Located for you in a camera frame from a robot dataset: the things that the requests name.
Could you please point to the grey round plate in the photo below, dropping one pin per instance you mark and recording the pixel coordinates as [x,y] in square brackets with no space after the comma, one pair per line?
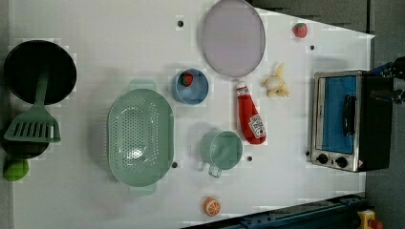
[233,38]

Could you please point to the silver black toaster oven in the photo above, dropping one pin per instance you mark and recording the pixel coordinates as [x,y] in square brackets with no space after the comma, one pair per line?
[351,121]

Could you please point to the red strawberry toy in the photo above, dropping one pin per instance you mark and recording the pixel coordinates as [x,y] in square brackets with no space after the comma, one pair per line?
[300,30]

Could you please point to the orange slice toy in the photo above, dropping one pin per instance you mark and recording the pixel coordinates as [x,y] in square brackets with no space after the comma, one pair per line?
[212,207]

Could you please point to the red plush ketchup bottle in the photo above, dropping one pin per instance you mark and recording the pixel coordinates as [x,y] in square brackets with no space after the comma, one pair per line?
[251,123]

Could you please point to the green round toy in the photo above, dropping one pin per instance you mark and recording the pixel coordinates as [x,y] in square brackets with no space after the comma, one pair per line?
[15,169]

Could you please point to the green metal cup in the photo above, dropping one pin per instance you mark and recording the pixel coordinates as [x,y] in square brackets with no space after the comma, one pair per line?
[221,150]

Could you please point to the black frying pan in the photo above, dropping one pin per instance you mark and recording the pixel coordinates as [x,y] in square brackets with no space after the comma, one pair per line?
[30,59]

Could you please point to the peeled banana toy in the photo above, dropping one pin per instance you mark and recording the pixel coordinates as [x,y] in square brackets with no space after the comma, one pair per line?
[275,84]

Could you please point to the strawberry toy in bowl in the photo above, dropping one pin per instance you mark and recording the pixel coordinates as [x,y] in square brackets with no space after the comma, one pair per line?
[187,79]

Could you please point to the blue bowl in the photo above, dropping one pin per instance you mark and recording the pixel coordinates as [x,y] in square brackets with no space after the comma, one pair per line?
[197,90]

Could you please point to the green oval strainer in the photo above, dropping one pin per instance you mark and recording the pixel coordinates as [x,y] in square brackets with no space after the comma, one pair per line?
[140,130]

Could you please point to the green slotted spatula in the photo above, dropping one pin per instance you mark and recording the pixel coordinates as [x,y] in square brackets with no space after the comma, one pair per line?
[36,124]

